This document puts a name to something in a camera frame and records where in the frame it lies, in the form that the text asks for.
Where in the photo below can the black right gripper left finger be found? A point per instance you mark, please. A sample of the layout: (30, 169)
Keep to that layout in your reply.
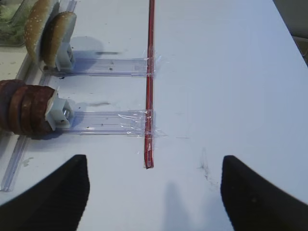
(56, 203)

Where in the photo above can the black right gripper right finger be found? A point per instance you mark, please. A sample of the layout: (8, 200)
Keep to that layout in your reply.
(254, 204)

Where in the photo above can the middle meat patty slice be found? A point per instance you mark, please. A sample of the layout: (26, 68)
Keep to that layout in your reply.
(20, 109)

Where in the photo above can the meat patty slice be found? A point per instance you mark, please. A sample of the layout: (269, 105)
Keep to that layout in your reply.
(7, 90)
(38, 108)
(20, 109)

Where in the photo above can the rear meat patty slice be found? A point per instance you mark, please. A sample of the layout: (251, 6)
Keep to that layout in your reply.
(38, 108)

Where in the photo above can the clear track under patties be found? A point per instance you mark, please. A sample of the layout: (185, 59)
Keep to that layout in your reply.
(131, 123)

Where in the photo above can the front meat patty slice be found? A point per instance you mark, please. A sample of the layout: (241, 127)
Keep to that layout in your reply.
(7, 90)

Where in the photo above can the light green lettuce pile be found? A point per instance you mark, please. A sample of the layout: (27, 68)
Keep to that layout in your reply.
(9, 21)

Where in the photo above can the white pusher block right front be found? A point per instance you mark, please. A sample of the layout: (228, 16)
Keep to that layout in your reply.
(59, 113)

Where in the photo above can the red strip on table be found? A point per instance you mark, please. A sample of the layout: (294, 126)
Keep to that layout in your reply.
(148, 135)

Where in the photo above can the white pusher block behind buns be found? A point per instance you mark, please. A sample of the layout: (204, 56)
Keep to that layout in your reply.
(64, 58)

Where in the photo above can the clear track under buns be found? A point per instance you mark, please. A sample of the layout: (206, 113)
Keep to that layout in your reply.
(136, 67)

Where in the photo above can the sesame bun top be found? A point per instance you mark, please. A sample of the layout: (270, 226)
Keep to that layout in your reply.
(40, 15)

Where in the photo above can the clear plastic container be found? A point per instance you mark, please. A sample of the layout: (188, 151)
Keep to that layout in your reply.
(12, 24)

